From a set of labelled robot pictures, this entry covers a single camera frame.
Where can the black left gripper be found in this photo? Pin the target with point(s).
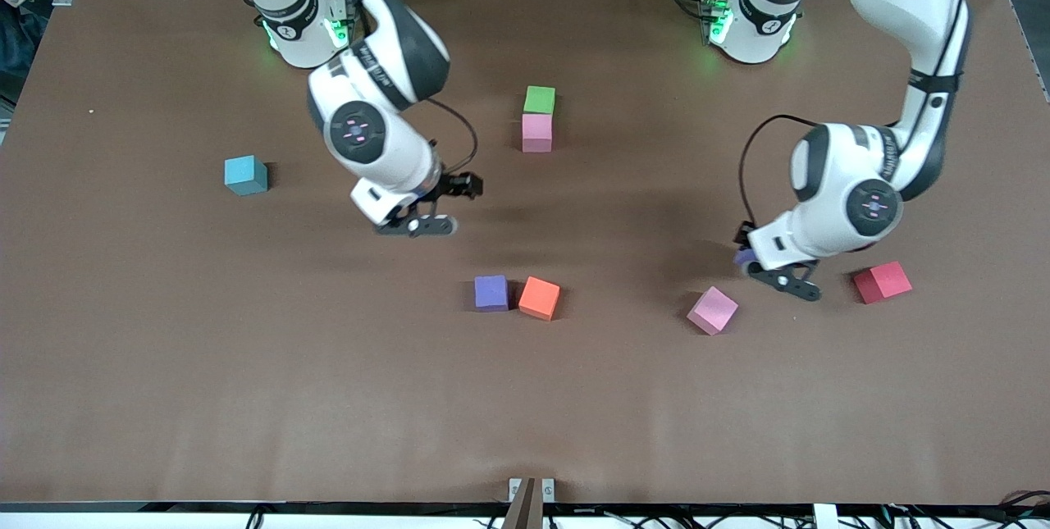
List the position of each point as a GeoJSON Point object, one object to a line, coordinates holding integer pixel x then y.
{"type": "Point", "coordinates": [746, 234]}

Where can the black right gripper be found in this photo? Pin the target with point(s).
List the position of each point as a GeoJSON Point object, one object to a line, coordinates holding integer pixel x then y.
{"type": "Point", "coordinates": [454, 185]}

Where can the purple foam cube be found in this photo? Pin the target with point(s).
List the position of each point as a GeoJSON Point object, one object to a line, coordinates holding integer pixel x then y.
{"type": "Point", "coordinates": [490, 293]}
{"type": "Point", "coordinates": [744, 257]}

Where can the pink foam cube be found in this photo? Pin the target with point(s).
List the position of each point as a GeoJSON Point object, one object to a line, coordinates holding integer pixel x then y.
{"type": "Point", "coordinates": [537, 134]}
{"type": "Point", "coordinates": [713, 309]}

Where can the green foam cube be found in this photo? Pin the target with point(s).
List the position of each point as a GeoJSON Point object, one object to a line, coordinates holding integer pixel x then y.
{"type": "Point", "coordinates": [539, 99]}

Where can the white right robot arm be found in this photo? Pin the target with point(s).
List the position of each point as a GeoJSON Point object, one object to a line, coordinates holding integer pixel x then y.
{"type": "Point", "coordinates": [385, 152]}

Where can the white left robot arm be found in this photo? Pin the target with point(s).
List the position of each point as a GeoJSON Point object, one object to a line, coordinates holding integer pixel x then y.
{"type": "Point", "coordinates": [824, 164]}

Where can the orange foam cube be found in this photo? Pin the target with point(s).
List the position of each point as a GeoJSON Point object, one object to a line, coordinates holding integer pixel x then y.
{"type": "Point", "coordinates": [539, 298]}

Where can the red foam cube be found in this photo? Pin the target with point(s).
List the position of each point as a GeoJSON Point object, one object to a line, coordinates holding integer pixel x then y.
{"type": "Point", "coordinates": [882, 281]}

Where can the teal foam cube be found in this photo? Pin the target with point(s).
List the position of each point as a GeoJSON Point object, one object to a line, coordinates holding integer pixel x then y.
{"type": "Point", "coordinates": [244, 175]}

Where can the brown table cover sheet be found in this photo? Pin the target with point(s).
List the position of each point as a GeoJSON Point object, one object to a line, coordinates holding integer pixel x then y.
{"type": "Point", "coordinates": [246, 389]}

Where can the blue fabric item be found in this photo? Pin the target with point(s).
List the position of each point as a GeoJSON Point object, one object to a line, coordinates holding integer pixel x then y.
{"type": "Point", "coordinates": [12, 45]}

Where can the white bracket block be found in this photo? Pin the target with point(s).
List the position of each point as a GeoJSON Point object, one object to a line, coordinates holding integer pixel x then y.
{"type": "Point", "coordinates": [824, 517]}

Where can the grey bracket with brown post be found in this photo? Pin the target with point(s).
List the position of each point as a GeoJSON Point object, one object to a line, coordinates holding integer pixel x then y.
{"type": "Point", "coordinates": [525, 508]}

